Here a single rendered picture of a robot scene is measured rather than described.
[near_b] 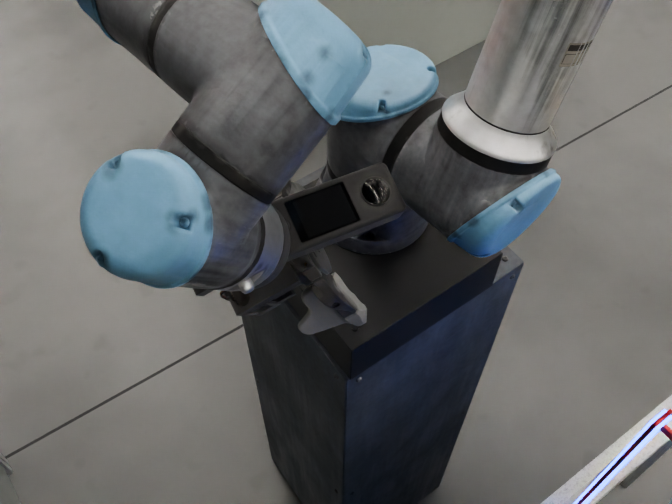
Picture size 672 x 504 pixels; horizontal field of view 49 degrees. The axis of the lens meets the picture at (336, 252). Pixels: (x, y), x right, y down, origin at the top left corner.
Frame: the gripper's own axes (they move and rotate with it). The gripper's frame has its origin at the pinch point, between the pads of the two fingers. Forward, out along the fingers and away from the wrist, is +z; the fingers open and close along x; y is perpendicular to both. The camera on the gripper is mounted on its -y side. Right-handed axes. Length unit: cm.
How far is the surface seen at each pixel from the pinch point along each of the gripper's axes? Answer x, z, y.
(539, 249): -4, 159, -24
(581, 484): 36.2, 33.3, -8.2
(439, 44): -86, 183, -31
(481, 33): -87, 198, -46
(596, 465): 35, 35, -11
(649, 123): -27, 196, -78
